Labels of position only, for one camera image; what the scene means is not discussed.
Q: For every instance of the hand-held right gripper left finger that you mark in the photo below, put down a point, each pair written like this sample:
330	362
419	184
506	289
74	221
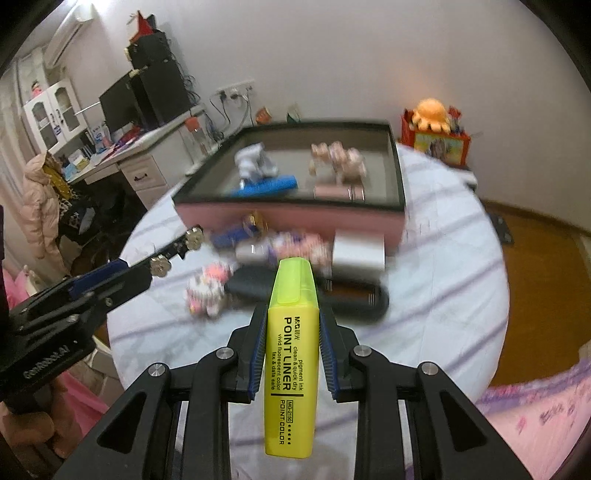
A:
256	360

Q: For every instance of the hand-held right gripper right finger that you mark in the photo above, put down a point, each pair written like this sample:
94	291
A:
330	360

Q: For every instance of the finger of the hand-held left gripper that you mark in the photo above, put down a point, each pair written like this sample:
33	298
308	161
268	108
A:
92	277

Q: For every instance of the yellow highlighter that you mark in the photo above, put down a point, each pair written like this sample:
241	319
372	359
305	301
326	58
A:
291	350

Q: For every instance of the black toothed hair clip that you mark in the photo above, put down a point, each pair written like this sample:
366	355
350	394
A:
358	297

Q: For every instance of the silver power bank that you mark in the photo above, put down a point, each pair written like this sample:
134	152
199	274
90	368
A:
359	251

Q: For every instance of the dark blue rectangular case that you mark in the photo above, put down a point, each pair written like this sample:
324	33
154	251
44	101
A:
231	237

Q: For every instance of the pink box with black rim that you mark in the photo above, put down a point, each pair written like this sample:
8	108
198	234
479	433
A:
286	217

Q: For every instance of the pink pig toy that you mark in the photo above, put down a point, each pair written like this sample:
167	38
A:
339	159

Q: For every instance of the person's left hand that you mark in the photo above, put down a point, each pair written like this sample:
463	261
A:
27	431

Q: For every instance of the black office chair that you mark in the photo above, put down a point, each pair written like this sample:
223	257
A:
97	221

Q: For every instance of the pink padded jacket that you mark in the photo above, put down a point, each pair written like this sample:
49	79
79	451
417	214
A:
41	217

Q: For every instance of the yellow patterned scarf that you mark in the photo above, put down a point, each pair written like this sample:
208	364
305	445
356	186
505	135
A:
56	180

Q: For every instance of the grey cylinder object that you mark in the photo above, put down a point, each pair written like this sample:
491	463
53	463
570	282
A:
254	252

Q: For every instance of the pink white patterned object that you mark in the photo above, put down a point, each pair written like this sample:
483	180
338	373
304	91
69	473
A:
302	251

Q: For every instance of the white desk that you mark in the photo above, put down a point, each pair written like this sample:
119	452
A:
138	170

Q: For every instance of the blue white box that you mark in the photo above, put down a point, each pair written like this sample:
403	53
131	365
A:
101	137

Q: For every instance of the red desk item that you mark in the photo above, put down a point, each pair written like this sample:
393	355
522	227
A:
127	137

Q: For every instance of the white glass-door cabinet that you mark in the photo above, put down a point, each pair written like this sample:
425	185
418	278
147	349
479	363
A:
55	115

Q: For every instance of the black computer monitor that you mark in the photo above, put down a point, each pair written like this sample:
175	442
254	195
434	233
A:
117	106

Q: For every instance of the clear bottle with orange lid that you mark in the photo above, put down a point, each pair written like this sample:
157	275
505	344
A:
197	136

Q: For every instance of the black computer tower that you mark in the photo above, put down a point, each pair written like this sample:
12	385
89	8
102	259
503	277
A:
161	94

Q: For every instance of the small doll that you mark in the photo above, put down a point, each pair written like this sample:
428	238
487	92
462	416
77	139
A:
35	87

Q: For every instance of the black bathroom scale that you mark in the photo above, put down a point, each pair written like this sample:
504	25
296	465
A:
503	230

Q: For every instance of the pink printed bedding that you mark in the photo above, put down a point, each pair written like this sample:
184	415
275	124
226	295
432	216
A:
540	424

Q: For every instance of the orange snack bag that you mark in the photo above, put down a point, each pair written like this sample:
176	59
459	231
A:
263	116

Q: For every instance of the red toy box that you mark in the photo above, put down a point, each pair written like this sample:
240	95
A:
438	147

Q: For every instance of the white air conditioner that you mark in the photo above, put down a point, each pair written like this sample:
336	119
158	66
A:
67	39

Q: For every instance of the blue white bag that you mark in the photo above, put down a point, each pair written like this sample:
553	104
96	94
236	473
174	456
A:
294	117

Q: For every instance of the red paper items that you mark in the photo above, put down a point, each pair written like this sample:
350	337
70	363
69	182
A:
143	27

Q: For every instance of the orange octopus plush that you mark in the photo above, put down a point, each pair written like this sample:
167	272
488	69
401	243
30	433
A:
431	115

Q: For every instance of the white wall outlet strip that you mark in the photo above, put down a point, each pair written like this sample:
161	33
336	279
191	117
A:
233	91

